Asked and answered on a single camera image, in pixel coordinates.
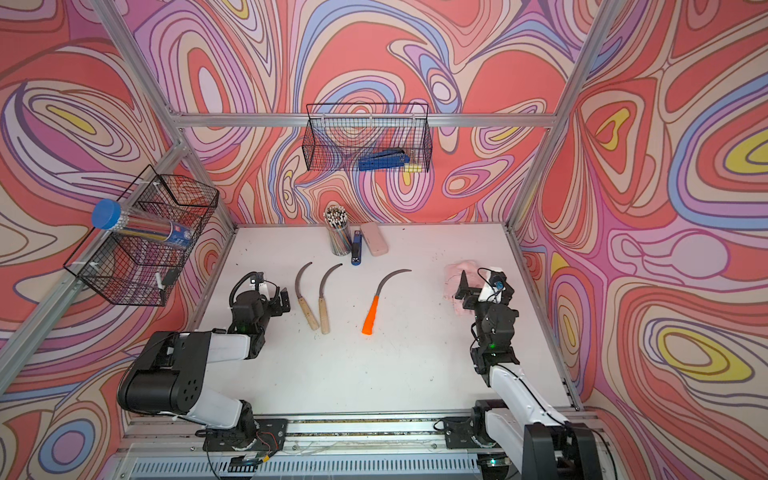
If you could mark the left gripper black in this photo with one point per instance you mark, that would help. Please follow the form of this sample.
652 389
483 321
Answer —
274 304

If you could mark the pink terry rag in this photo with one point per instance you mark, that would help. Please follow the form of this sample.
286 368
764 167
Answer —
453 274

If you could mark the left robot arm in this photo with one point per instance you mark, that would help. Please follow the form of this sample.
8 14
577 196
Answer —
168 377

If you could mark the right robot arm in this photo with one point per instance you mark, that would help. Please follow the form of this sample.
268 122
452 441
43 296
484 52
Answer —
539 441

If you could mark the blue stapler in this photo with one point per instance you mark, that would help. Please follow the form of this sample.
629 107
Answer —
356 250

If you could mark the cup of coloured pencils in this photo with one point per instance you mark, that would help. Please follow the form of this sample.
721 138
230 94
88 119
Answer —
336 218

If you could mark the pink rectangular box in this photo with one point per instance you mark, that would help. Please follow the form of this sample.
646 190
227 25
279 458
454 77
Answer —
374 239

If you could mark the blue tool in basket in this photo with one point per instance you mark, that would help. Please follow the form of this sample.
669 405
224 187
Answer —
386 159

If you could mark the blue cap pencil tube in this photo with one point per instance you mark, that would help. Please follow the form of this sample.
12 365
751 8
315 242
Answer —
110 215

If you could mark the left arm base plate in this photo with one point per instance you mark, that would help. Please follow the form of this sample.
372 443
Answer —
267 436

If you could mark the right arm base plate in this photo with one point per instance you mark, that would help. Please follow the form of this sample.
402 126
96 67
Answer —
464 432

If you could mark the black wire basket left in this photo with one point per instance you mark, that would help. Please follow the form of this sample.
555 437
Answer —
127 270

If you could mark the black wire basket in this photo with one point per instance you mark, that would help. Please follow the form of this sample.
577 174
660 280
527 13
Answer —
338 134
127 270

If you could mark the black wire basket back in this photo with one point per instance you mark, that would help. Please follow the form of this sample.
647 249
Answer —
338 134

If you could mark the aluminium front rail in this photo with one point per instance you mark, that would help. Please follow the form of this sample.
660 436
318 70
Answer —
293 432

